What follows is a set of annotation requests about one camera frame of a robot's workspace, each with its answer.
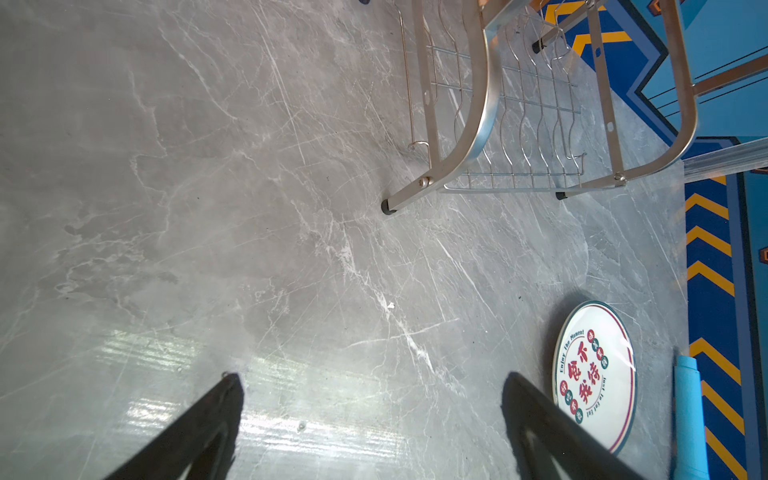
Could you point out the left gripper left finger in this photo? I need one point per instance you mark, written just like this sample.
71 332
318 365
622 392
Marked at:
200 444

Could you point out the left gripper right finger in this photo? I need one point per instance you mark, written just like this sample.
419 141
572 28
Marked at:
547 444

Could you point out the white plate red characters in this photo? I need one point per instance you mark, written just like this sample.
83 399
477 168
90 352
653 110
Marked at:
594 378

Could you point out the chrome wire dish rack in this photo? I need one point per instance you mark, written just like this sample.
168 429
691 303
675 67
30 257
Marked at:
482 22

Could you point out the light blue toy microphone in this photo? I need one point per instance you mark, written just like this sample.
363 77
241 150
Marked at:
691 458

